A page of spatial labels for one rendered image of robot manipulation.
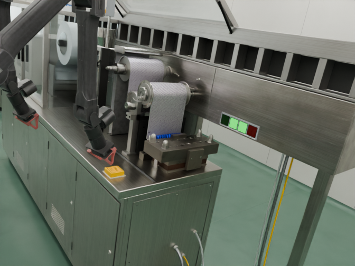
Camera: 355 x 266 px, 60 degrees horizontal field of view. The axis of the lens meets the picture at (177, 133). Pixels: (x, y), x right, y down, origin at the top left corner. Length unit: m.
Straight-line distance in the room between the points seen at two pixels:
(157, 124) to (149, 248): 0.65
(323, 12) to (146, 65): 2.66
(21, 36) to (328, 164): 1.17
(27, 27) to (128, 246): 1.08
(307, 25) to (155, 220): 3.15
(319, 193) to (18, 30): 1.37
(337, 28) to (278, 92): 2.56
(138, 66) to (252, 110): 0.70
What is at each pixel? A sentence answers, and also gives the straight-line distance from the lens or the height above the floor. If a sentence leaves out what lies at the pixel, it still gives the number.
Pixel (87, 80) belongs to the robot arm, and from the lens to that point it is 1.09.
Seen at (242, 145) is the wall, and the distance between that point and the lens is 4.63.
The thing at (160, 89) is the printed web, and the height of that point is 1.29.
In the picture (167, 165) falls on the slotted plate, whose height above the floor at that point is 0.94.
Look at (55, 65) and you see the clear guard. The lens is 2.47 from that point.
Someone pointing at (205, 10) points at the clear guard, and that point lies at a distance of 1.79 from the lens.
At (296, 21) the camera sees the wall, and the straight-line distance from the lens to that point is 4.22.
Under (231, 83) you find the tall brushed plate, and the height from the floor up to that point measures 1.38.
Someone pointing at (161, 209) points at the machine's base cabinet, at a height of 0.74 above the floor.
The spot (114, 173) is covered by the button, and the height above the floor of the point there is 0.92.
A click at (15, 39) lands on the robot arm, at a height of 1.50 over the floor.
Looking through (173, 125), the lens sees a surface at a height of 1.08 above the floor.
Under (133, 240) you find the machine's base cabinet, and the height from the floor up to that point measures 0.61.
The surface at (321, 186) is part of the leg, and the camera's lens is 1.61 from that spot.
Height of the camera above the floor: 1.59
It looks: 18 degrees down
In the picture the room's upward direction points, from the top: 9 degrees clockwise
